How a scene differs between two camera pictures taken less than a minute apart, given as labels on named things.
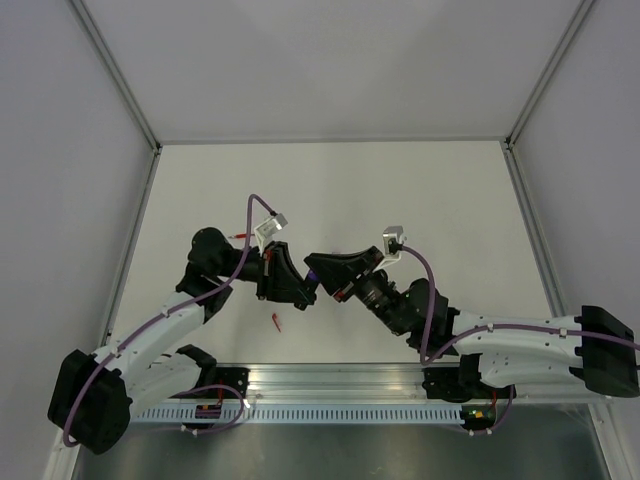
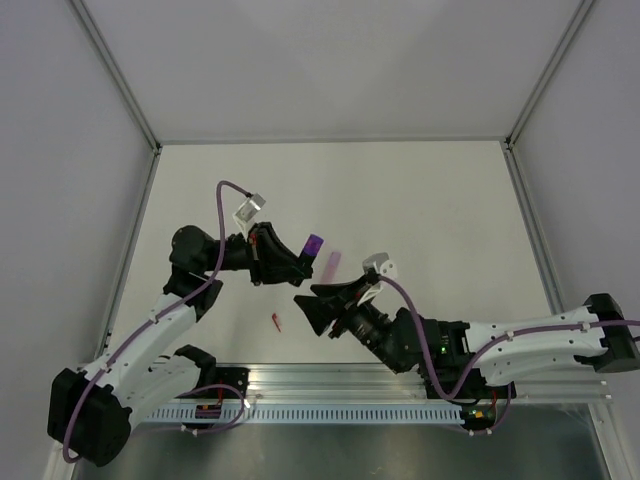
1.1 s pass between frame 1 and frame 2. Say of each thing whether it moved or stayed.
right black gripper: moved
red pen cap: stayed
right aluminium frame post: stayed
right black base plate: stayed
